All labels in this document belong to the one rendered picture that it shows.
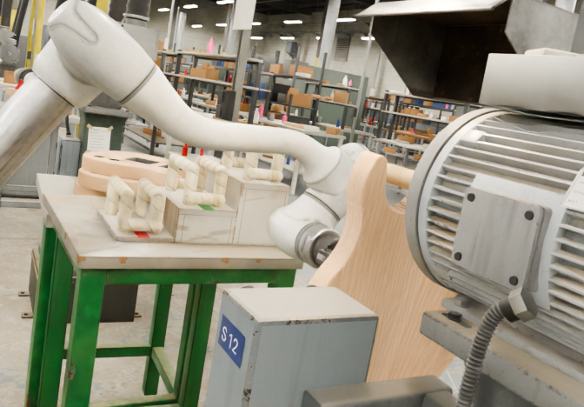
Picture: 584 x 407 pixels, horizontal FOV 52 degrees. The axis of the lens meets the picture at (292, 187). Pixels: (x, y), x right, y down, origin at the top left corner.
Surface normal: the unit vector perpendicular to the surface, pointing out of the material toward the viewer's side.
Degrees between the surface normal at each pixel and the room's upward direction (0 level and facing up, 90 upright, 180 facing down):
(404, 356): 91
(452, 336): 90
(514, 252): 90
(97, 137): 89
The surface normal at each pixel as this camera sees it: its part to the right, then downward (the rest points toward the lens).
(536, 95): -0.86, -0.07
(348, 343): 0.48, 0.22
